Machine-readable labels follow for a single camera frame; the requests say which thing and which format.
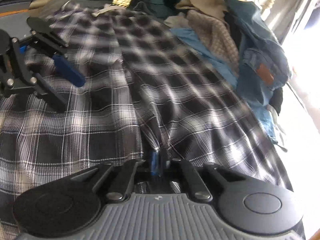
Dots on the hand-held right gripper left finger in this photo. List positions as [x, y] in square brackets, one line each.
[154, 163]

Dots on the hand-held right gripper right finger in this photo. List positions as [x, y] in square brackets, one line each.
[180, 170]

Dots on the black white plaid shirt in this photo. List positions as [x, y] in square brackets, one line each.
[175, 92]

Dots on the black garment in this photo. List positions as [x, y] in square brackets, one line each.
[276, 100]

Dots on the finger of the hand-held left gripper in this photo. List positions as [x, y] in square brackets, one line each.
[70, 72]
[47, 31]

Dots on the tan houndstooth knit sweater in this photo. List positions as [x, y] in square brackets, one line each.
[215, 40]

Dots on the white garment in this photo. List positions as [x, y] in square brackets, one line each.
[175, 21]

